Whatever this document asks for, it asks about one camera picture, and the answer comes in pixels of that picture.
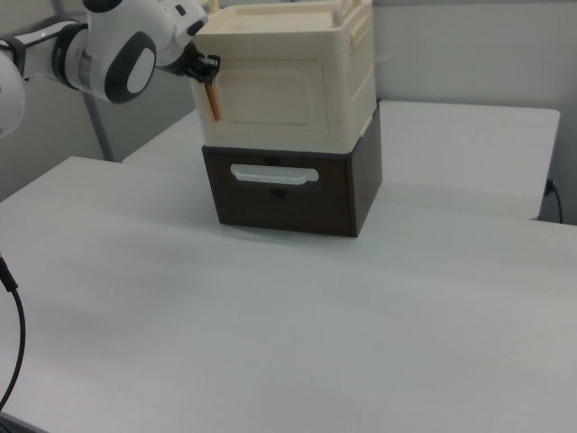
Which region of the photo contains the thick black cable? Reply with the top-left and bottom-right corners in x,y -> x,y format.
0,253 -> 29,410

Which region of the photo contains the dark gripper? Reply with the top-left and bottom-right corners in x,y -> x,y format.
155,41 -> 223,86

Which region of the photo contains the white drawer handle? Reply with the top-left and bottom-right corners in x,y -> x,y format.
229,162 -> 321,187

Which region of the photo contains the dark brown wooden drawer box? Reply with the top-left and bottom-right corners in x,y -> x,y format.
200,106 -> 385,239

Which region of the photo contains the thin black cable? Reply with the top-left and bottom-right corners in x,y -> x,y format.
545,179 -> 565,224

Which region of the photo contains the grey metal pole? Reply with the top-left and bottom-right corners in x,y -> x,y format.
82,92 -> 114,163

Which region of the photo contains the cream plastic cabinet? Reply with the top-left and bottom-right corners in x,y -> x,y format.
191,0 -> 380,157

